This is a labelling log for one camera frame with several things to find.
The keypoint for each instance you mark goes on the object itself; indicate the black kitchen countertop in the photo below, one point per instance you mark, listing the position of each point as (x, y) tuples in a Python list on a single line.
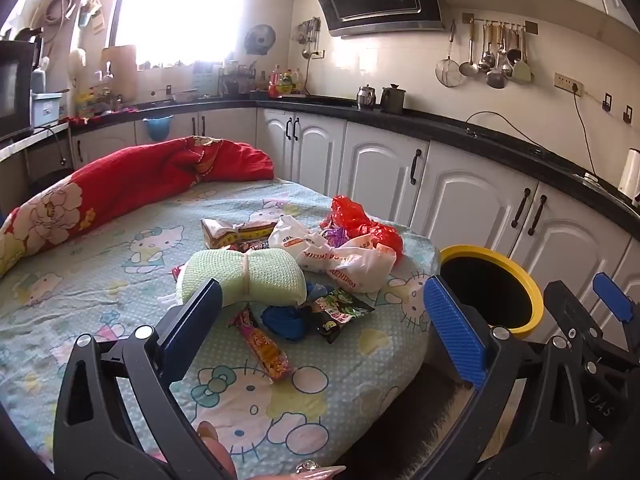
[(450, 125)]

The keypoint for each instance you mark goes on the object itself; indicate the red sauce bottle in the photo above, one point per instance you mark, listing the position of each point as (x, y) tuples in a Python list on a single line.
[(273, 86)]

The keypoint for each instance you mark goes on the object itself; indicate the blue plastic bag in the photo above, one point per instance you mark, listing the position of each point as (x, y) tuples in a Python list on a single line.
[(282, 322)]

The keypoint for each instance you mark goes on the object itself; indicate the black pot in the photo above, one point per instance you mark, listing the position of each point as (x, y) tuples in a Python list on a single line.
[(393, 100)]

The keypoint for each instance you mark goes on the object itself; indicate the wooden cutting board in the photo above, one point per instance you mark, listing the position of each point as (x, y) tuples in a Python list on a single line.
[(120, 72)]

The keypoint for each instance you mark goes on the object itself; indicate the red snack packet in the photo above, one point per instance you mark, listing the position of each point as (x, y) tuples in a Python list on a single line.
[(255, 246)]

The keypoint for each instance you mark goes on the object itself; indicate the large steel ladle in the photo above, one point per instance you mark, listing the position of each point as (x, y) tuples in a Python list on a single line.
[(495, 79)]

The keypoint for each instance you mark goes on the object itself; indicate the blue basin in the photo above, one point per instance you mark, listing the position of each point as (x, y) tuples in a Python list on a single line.
[(157, 127)]

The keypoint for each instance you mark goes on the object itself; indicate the person's left hand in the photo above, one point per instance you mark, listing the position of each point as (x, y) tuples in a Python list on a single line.
[(215, 447)]

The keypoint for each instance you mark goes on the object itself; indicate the green spatula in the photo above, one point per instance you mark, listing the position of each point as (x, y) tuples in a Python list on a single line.
[(522, 71)]

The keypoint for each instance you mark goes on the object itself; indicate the blue storage box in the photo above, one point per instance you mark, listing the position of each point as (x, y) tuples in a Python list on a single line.
[(47, 110)]

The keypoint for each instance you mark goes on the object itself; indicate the long red yellow snack wrapper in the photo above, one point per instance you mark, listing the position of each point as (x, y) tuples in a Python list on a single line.
[(260, 347)]

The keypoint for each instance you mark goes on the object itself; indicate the brown yellow bread packet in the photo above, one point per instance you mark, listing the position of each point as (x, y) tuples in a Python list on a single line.
[(220, 232)]

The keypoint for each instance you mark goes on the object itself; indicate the black microwave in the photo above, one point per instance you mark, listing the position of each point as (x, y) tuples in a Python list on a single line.
[(15, 85)]

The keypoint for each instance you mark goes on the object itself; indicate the window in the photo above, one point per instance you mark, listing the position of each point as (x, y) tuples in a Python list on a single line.
[(175, 10)]

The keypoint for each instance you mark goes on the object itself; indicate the small wall fan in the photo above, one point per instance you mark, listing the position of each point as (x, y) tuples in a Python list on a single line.
[(260, 39)]

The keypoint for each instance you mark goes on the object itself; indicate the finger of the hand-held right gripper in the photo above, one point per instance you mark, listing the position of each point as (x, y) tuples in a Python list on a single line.
[(612, 299), (567, 310)]

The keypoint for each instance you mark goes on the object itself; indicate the purple snack wrapper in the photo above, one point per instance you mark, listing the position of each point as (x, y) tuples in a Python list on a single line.
[(336, 236)]

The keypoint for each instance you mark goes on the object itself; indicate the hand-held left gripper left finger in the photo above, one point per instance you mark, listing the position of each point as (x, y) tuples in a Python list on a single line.
[(192, 322)]

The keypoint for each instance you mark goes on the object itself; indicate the light green towel bundle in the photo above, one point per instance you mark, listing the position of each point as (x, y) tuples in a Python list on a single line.
[(270, 275)]

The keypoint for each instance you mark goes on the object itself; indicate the yellow-rimmed black trash bin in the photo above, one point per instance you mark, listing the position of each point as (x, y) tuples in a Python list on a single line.
[(490, 295)]

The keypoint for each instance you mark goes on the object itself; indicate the beige wall power outlet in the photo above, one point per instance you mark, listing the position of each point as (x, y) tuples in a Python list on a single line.
[(565, 81)]

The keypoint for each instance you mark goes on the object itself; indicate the red plastic bag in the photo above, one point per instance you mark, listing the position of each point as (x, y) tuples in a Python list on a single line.
[(350, 212)]

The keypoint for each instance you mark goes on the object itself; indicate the utensil hanging rail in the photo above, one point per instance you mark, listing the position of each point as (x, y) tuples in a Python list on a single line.
[(467, 18)]

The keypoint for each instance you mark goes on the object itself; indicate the black green snack packet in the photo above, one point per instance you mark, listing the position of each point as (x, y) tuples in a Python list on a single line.
[(340, 310)]

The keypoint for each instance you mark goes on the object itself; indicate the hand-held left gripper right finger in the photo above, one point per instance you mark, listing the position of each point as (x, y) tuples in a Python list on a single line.
[(455, 332)]

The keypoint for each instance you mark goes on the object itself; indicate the white lower cabinets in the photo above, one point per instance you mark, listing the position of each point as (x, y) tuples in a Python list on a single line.
[(380, 160)]

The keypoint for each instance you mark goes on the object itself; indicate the white printed plastic bag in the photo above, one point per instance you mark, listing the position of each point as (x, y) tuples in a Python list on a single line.
[(350, 265)]

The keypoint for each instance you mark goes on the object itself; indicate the steel kettle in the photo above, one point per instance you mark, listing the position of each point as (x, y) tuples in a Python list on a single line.
[(366, 97)]

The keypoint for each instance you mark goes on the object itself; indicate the white electric kettle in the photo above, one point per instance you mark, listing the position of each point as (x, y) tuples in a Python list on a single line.
[(631, 172)]

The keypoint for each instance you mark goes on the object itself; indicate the cartoon printed bed sheet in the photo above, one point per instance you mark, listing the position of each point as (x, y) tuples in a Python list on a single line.
[(150, 265)]

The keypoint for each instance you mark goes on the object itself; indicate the red floral blanket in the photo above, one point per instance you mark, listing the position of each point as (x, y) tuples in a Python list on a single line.
[(125, 180)]

